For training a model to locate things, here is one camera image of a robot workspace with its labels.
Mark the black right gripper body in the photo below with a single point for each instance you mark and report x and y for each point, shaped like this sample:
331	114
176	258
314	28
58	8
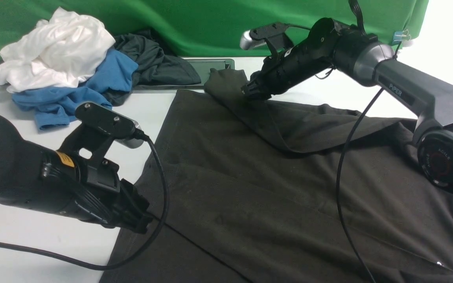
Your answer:
290	68

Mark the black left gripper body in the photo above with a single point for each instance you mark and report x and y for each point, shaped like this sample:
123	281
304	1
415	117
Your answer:
109	199

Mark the dark gray long-sleeve top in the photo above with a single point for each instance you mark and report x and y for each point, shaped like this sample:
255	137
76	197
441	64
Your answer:
252	196

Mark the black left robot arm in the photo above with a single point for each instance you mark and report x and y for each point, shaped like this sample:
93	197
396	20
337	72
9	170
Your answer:
76	181

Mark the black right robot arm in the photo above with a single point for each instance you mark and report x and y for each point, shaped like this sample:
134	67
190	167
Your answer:
362	57

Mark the green backdrop cloth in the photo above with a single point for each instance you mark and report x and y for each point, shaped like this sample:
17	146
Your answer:
189	27

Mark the blue crumpled garment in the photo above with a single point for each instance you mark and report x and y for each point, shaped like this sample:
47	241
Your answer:
55	106

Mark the blue binder clip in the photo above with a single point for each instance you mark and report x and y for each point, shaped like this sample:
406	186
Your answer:
400	37

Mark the dark teal crumpled garment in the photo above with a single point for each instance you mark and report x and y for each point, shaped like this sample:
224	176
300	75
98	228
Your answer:
157	63

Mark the white crumpled garment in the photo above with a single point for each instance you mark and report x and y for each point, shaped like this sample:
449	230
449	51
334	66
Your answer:
62	52

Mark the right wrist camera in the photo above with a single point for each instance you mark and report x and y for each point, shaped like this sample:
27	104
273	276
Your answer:
272	35

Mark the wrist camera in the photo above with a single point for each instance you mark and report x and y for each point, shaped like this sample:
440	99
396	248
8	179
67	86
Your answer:
110	123
272	35

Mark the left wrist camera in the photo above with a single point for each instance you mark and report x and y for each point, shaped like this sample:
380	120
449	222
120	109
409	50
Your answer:
110	123

